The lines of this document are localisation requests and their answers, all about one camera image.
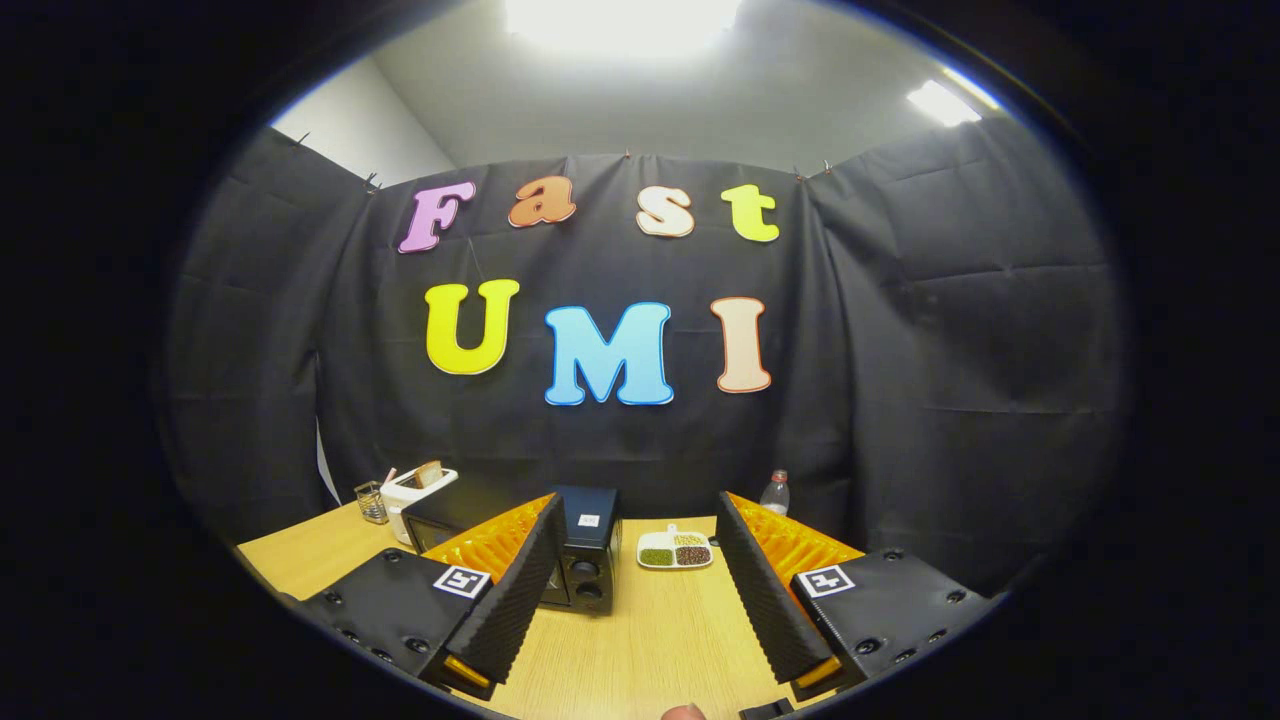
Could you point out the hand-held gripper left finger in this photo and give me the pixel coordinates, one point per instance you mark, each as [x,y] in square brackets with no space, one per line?
[510,605]

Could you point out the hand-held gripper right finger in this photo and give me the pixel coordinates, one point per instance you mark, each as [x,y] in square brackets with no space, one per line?
[765,600]

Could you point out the black toaster oven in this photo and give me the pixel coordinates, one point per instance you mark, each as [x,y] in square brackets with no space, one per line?
[590,560]

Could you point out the white bread toaster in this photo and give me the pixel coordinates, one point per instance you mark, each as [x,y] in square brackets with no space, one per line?
[400,495]

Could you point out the white divided dish of beans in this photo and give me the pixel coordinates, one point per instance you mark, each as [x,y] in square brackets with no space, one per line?
[675,552]

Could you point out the clear water bottle red label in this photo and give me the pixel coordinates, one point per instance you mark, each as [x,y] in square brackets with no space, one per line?
[775,497]

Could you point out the brown bread slice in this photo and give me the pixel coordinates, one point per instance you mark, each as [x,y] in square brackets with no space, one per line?
[429,474]

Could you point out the clear glass holder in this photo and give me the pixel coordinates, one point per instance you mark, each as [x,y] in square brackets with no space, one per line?
[371,505]

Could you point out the black backdrop cloth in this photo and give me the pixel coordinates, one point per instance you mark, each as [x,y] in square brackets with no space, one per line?
[900,350]

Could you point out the small ceiling light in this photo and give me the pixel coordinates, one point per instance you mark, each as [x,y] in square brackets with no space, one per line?
[945,102]

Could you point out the large ceiling light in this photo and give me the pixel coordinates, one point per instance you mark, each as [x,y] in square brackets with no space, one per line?
[620,22]

